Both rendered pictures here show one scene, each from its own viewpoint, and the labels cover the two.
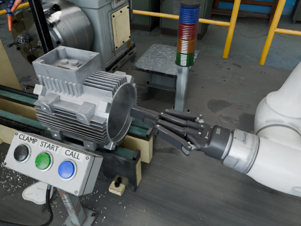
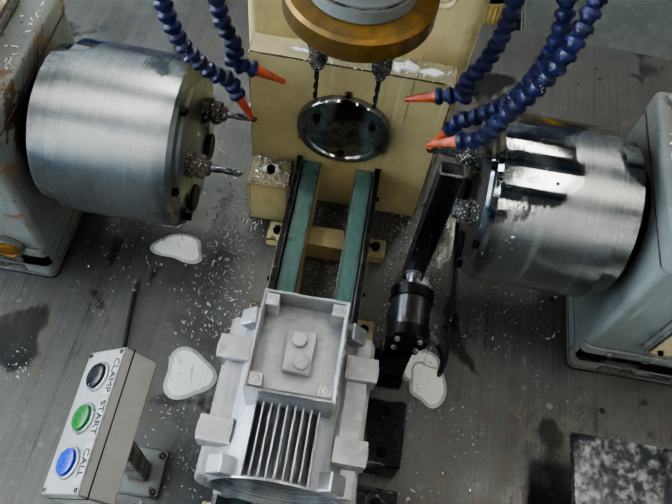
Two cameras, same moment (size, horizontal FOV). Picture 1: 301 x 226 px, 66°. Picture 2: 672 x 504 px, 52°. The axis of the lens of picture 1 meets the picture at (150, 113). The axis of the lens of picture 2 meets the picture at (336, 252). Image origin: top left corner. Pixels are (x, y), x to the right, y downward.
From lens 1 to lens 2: 64 cm
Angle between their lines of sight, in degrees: 46
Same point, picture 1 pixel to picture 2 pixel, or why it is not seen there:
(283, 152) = not seen: outside the picture
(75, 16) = (583, 234)
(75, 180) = (55, 483)
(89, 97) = (242, 424)
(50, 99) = (228, 352)
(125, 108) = not seen: hidden behind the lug
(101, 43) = (613, 314)
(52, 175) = (67, 440)
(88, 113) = (203, 440)
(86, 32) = (575, 278)
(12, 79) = (412, 178)
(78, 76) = (248, 392)
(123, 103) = not seen: hidden behind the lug
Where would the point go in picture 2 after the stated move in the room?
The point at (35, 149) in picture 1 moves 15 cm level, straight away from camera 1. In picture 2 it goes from (99, 395) to (195, 307)
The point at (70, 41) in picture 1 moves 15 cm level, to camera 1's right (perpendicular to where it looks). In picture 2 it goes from (503, 264) to (543, 368)
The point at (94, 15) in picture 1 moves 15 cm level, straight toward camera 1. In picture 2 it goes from (651, 269) to (558, 312)
